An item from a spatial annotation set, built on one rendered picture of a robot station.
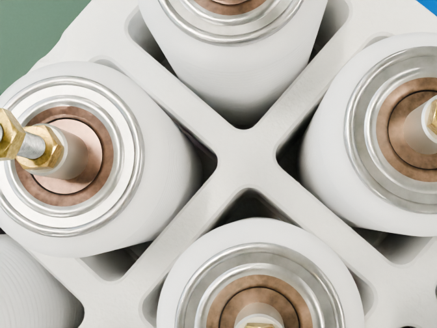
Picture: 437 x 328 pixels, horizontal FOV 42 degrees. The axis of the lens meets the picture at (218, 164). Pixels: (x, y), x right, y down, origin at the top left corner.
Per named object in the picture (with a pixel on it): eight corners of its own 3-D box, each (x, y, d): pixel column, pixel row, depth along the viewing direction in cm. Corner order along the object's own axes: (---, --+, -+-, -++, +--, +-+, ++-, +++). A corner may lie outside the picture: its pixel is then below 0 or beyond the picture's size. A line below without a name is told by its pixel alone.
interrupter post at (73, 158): (55, 123, 27) (28, 111, 24) (100, 144, 27) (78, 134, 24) (34, 169, 27) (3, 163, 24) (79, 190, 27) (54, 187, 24)
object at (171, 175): (114, 99, 46) (19, 25, 28) (224, 147, 45) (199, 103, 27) (63, 210, 45) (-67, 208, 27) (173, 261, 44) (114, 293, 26)
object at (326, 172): (408, 241, 43) (514, 260, 25) (283, 210, 44) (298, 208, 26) (435, 117, 44) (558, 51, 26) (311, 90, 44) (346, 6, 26)
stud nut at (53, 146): (32, 119, 24) (25, 116, 23) (69, 135, 24) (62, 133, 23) (13, 162, 24) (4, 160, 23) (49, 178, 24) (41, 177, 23)
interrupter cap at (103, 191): (30, 54, 28) (25, 50, 27) (172, 115, 27) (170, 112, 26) (-36, 197, 27) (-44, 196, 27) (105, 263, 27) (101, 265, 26)
